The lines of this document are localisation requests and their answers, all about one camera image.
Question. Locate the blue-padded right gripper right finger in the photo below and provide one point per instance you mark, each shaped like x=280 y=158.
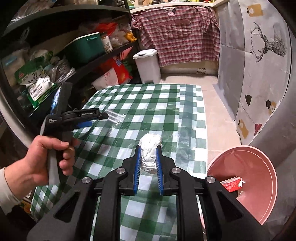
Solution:
x=159 y=170

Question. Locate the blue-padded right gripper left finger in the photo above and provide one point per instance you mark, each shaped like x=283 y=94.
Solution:
x=137 y=169

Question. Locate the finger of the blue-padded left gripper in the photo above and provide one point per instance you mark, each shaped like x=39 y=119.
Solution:
x=84 y=124

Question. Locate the white tissue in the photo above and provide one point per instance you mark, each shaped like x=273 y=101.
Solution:
x=148 y=145

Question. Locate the clear plastic wrapper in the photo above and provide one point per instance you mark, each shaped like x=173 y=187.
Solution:
x=114 y=116

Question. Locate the white red carton box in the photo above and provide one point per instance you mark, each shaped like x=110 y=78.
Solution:
x=233 y=184

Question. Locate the white sleeve forearm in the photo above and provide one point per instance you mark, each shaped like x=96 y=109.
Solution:
x=7 y=198

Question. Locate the white pedal trash bin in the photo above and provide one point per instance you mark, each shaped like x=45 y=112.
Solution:
x=148 y=66

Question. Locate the person's left hand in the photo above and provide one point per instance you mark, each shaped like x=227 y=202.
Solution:
x=25 y=174

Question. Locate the white sack on floor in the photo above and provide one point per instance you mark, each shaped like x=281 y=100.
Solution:
x=106 y=80

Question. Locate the green white checkered tablecloth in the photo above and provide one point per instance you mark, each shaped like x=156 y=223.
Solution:
x=173 y=111

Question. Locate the green white packaged food bag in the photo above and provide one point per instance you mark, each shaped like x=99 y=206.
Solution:
x=35 y=78

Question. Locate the orange red bag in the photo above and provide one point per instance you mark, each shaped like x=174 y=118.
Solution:
x=122 y=73

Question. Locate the green storage box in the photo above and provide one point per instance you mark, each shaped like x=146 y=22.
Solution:
x=84 y=49

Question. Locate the black storage shelf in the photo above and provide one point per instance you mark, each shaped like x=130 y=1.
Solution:
x=30 y=29

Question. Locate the paper cup on shelf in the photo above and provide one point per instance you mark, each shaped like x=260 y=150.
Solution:
x=106 y=44

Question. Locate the pink plastic basin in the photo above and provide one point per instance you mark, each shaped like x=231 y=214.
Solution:
x=260 y=184

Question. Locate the red white plaid cloth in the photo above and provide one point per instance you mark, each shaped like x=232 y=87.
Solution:
x=180 y=34

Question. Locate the grey deer print cover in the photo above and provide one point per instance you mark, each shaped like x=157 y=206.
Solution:
x=256 y=76

